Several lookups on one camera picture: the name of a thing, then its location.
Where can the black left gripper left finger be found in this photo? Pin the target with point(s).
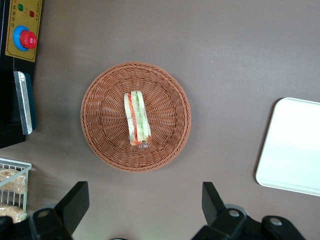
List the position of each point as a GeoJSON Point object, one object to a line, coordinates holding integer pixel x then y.
{"type": "Point", "coordinates": [67, 210]}

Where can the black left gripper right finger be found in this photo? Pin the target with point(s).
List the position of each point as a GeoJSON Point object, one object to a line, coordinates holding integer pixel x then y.
{"type": "Point", "coordinates": [215, 212]}

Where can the plastic-wrapped sandwich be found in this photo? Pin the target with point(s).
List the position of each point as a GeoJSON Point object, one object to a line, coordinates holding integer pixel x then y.
{"type": "Point", "coordinates": [136, 117]}

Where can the round brown wicker basket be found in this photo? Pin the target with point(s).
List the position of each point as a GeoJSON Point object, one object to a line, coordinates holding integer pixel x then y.
{"type": "Point", "coordinates": [105, 120]}

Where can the beige rectangular serving tray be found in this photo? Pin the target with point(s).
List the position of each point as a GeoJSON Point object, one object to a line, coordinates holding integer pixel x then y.
{"type": "Point", "coordinates": [292, 145]}

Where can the clear bag of fried snacks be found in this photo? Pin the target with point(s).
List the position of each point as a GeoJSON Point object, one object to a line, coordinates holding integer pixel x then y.
{"type": "Point", "coordinates": [11, 212]}
{"type": "Point", "coordinates": [12, 181]}

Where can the red emergency stop button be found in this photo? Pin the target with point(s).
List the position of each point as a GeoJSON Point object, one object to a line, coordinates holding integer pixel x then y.
{"type": "Point", "coordinates": [27, 39]}

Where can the red indicator lamp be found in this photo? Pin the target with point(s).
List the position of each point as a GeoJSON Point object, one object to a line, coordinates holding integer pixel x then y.
{"type": "Point", "coordinates": [31, 13]}

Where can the black control box yellow panel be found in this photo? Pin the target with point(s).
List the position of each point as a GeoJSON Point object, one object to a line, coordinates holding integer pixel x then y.
{"type": "Point", "coordinates": [22, 15]}

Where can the green indicator lamp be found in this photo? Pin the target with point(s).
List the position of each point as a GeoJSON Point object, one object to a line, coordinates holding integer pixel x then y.
{"type": "Point", "coordinates": [20, 7]}

